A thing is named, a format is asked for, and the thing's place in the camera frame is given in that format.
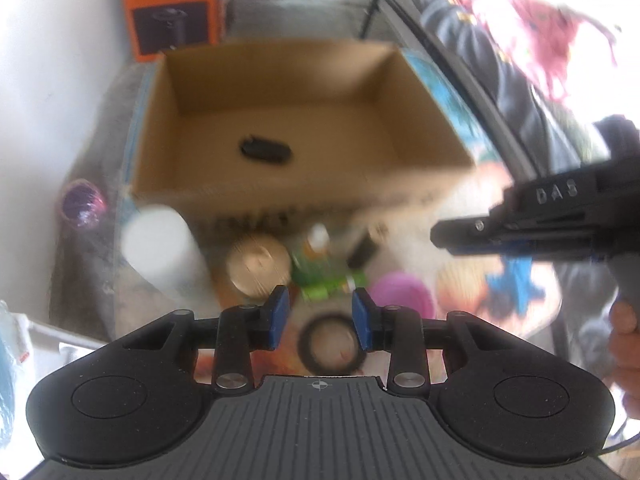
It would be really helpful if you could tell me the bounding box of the gold lid cream jar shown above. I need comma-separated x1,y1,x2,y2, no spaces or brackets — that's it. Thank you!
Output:
226,234,292,299

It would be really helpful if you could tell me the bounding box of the black tape roll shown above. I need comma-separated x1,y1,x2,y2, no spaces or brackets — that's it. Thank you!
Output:
297,313,366,376

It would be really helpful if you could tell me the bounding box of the green glue stick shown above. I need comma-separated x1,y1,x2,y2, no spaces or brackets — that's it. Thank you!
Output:
300,271,369,302

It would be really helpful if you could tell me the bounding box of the black gold lipstick tube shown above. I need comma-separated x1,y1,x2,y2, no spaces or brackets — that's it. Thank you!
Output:
347,223,388,270

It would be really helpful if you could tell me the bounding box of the green dropper bottle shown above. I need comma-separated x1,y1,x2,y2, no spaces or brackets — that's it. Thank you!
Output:
291,223,331,287

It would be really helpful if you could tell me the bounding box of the black key fob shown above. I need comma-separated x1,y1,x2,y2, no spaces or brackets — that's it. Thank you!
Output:
240,136,292,165

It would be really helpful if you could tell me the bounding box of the person right hand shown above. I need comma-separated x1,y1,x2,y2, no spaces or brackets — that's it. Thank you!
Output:
608,300,640,419

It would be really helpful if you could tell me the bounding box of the white supplement bottle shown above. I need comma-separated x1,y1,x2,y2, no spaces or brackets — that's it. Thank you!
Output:
120,205,214,304

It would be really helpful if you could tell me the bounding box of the brown cardboard box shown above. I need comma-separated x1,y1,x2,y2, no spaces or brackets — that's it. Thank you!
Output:
130,39,474,230

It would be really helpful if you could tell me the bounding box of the purple cup on floor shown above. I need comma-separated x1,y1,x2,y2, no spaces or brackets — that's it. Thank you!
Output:
58,179,107,230

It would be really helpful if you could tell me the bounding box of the orange appliance box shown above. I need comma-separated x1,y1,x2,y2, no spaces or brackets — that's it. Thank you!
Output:
122,0,230,63

